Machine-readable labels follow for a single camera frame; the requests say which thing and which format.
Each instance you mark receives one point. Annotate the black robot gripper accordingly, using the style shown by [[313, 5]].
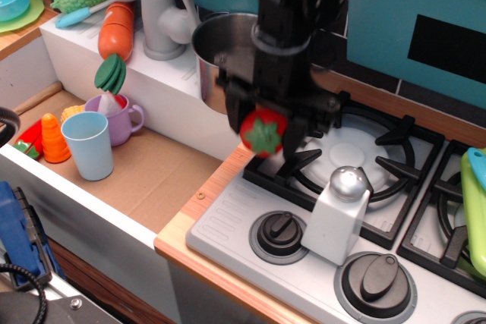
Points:
[[283, 84]]

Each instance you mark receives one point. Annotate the red toy strawberry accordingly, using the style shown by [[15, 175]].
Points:
[[262, 132]]

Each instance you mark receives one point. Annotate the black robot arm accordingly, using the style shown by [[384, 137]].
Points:
[[287, 27]]

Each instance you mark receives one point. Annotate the stainless steel pot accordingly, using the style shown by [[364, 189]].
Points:
[[223, 41]]

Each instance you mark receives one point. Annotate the black left burner grate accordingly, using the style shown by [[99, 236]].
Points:
[[395, 154]]

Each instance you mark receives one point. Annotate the black burner grate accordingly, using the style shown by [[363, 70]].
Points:
[[395, 154], [437, 238]]

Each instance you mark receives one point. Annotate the small black stove knob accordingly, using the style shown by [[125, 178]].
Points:
[[275, 238]]

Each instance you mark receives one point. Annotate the brown cardboard sheet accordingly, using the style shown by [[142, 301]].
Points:
[[153, 178]]

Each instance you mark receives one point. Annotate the white salt shaker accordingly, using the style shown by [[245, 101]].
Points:
[[337, 217]]

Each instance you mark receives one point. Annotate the grey toy faucet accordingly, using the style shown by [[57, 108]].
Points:
[[167, 28]]

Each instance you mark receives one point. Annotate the purple plastic mug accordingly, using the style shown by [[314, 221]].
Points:
[[124, 118]]

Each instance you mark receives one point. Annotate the white toy sink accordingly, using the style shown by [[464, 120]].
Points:
[[103, 232]]

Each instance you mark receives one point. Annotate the light blue plastic cup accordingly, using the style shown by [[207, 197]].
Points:
[[87, 136]]

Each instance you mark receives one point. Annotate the grey blue pasta spoon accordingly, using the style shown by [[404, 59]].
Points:
[[81, 14]]

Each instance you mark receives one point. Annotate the yellow toy corn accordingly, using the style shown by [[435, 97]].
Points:
[[71, 111]]

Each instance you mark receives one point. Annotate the large black stove knob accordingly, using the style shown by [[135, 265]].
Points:
[[375, 288]]

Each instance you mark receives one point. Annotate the grey toy stove top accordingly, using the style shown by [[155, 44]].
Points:
[[227, 234]]

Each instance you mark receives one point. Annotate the lime green plastic container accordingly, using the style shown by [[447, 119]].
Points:
[[473, 191]]

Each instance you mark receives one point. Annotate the small orange toy carrot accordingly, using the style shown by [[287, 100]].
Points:
[[55, 147]]

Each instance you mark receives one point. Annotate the red toy pepper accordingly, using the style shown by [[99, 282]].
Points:
[[30, 142]]

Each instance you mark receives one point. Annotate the black right burner grate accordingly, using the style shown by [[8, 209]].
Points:
[[437, 238]]

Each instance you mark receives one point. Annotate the green plastic plate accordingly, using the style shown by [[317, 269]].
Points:
[[29, 16]]

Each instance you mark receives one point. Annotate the blue black clamp device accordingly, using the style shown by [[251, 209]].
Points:
[[23, 237]]

